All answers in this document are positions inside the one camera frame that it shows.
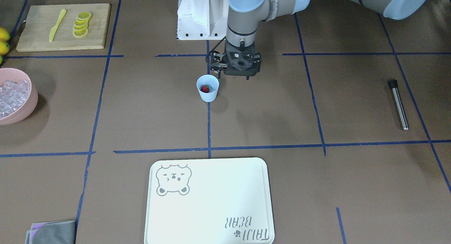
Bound steel muddler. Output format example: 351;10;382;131
388;79;409;130

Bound white pillar with base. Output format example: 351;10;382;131
176;0;237;41

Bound wooden cutting board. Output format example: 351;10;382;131
16;3;111;52

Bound grey folded cloth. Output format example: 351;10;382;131
24;220;75;244

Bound lemon slices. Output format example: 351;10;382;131
72;11;92;38

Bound light blue plastic cup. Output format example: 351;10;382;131
196;75;219;103

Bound cream bear tray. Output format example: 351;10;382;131
143;157;275;244

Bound yellow plastic knife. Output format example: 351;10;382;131
48;9;67;43

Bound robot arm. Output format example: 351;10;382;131
205;0;426;79

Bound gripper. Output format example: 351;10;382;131
206;43;261;80

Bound red strawberry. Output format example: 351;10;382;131
199;85;211;93

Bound pink bowl of ice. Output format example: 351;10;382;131
0;68;38;125

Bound yellow lemon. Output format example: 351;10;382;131
0;41;10;56
0;27;10;42

